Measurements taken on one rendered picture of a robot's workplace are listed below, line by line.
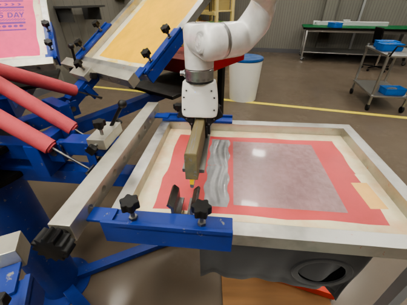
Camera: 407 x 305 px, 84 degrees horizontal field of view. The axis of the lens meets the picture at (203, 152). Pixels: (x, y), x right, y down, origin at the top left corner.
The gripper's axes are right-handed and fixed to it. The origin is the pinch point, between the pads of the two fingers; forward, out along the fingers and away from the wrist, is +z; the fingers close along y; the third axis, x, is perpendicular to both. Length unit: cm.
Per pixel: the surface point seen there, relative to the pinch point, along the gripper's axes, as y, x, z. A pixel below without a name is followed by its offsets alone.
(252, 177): 16.6, -4.4, 14.0
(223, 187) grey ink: 7.6, -10.5, 13.5
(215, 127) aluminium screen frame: 3.3, 25.8, 12.4
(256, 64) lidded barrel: 50, 306, 46
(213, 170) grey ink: 4.2, -3.0, 13.3
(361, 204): 45.4, -13.0, 14.3
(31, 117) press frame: -74, 18, 7
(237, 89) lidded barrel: 24, 306, 85
